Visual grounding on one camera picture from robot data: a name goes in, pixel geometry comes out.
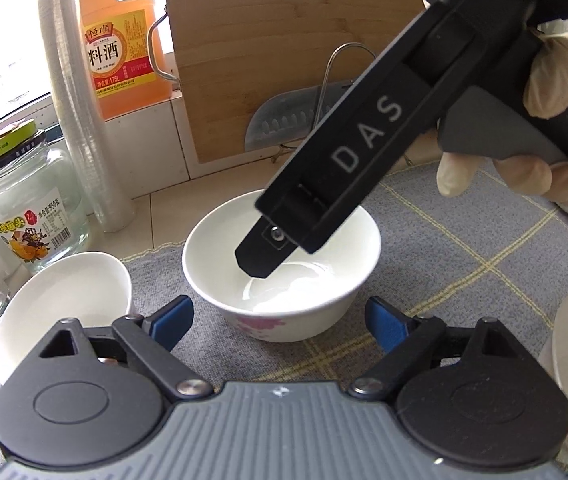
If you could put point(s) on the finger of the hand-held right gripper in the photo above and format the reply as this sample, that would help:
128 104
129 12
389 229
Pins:
264 250

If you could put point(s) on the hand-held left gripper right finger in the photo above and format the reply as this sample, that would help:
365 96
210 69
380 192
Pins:
386 325

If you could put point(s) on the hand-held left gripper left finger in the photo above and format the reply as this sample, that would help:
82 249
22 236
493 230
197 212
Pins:
171 317

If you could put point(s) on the person's right hand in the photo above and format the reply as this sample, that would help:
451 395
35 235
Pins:
564 75

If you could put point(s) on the grey blue checked cloth mat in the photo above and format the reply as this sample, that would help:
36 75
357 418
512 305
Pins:
464 260

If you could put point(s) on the bamboo cutting board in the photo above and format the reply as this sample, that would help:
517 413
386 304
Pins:
264 20

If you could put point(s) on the glass jar with green lid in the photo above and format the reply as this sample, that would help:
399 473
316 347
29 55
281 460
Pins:
38 210

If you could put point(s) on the tall stack of plastic cups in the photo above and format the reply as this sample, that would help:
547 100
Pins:
83 110

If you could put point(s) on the orange cooking wine bottle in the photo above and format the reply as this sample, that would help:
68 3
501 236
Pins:
123 60

